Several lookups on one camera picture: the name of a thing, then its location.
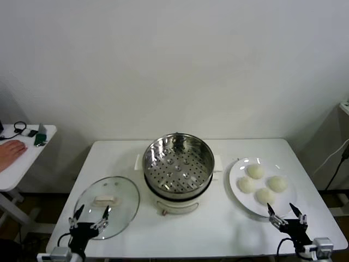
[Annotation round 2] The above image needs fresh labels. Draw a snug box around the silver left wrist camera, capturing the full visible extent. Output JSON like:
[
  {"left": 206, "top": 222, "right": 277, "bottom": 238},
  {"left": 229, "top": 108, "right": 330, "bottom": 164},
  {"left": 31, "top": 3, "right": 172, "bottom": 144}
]
[{"left": 37, "top": 247, "right": 72, "bottom": 262}]

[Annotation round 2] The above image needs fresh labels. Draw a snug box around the oval glass pot lid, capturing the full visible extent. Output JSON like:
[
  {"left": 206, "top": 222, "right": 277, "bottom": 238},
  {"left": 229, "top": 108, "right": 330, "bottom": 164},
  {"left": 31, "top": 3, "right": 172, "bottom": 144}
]
[{"left": 73, "top": 176, "right": 141, "bottom": 241}]

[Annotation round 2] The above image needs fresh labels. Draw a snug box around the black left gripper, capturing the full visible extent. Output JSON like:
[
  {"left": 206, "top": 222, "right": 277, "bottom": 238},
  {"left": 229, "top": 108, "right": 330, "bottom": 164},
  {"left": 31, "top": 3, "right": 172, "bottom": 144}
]
[{"left": 68, "top": 204, "right": 110, "bottom": 257}]

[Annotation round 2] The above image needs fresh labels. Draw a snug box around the white side table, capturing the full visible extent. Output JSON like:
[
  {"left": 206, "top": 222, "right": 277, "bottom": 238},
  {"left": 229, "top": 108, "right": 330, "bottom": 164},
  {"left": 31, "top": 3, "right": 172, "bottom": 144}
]
[{"left": 0, "top": 124, "right": 58, "bottom": 235}]

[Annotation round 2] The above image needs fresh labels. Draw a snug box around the bare person hand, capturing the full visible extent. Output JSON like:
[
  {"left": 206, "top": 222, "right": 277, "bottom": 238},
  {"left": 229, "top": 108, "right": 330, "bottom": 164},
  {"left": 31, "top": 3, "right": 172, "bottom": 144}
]
[{"left": 0, "top": 139, "right": 29, "bottom": 172}]

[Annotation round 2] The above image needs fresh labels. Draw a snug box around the white steamed baozi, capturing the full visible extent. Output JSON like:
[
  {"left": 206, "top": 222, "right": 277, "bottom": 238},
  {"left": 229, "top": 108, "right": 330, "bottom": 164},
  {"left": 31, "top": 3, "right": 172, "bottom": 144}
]
[
  {"left": 255, "top": 188, "right": 276, "bottom": 205},
  {"left": 267, "top": 176, "right": 289, "bottom": 193},
  {"left": 238, "top": 176, "right": 256, "bottom": 194},
  {"left": 247, "top": 164, "right": 266, "bottom": 180}
]

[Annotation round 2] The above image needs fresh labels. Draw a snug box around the white electric cooker base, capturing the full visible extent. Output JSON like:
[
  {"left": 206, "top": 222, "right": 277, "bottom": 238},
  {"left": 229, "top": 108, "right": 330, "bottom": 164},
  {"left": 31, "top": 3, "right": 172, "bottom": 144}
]
[{"left": 135, "top": 154, "right": 223, "bottom": 218}]

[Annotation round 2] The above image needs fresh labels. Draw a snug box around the thin black looped cable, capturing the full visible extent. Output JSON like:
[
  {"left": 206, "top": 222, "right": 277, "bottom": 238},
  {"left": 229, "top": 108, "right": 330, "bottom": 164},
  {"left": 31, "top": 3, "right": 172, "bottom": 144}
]
[{"left": 0, "top": 121, "right": 28, "bottom": 141}]

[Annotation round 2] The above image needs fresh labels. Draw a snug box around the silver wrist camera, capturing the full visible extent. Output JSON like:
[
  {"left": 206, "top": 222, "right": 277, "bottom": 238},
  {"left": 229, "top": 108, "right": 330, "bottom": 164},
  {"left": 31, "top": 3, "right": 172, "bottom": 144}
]
[
  {"left": 302, "top": 237, "right": 335, "bottom": 261},
  {"left": 37, "top": 247, "right": 72, "bottom": 262}
]

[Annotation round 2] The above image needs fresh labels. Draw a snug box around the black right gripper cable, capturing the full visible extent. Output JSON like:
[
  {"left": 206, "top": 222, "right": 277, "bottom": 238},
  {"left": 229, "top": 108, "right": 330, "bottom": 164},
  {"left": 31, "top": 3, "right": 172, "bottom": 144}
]
[{"left": 276, "top": 237, "right": 295, "bottom": 259}]

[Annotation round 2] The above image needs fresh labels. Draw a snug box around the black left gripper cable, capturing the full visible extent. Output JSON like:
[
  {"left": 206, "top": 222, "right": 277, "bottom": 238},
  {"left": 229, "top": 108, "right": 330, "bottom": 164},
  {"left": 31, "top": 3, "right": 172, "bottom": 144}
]
[{"left": 56, "top": 233, "right": 71, "bottom": 249}]

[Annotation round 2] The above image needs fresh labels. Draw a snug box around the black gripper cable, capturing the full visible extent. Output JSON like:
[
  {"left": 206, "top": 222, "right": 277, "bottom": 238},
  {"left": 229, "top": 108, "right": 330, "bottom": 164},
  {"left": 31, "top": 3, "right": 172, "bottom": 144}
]
[
  {"left": 56, "top": 233, "right": 71, "bottom": 249},
  {"left": 276, "top": 237, "right": 295, "bottom": 259}
]

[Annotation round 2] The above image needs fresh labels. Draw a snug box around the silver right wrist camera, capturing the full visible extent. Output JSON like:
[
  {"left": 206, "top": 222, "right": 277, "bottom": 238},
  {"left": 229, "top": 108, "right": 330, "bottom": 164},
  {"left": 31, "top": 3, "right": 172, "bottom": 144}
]
[{"left": 302, "top": 237, "right": 335, "bottom": 261}]

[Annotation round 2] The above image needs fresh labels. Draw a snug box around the perforated steel steamer basket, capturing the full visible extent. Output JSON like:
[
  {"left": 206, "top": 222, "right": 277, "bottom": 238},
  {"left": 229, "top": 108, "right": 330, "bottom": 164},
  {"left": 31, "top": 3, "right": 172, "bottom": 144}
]
[{"left": 142, "top": 132, "right": 216, "bottom": 193}]

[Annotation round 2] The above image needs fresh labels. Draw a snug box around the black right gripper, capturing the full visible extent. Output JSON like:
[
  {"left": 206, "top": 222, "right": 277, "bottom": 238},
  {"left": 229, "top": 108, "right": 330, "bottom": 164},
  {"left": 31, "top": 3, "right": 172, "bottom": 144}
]
[{"left": 266, "top": 202, "right": 312, "bottom": 252}]

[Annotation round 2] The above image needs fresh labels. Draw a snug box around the black wall cable with plug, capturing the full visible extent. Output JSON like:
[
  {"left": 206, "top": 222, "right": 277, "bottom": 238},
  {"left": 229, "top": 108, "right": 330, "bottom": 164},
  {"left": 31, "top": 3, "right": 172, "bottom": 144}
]
[{"left": 326, "top": 144, "right": 349, "bottom": 190}]

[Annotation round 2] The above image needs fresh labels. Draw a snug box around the white wall cable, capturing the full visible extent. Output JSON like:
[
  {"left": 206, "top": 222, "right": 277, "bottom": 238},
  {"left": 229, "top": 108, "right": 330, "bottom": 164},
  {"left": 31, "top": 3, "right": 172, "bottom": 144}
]
[{"left": 312, "top": 139, "right": 349, "bottom": 175}]

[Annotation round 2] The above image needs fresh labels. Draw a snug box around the small green box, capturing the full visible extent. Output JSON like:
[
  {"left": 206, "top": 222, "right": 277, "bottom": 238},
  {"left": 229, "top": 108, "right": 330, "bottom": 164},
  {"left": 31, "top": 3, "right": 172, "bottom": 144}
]
[{"left": 34, "top": 132, "right": 47, "bottom": 147}]

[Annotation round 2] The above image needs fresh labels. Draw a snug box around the white round plate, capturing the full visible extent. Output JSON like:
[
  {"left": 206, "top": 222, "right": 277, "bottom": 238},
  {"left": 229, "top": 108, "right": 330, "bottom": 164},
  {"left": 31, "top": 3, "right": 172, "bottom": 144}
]
[{"left": 228, "top": 157, "right": 298, "bottom": 218}]

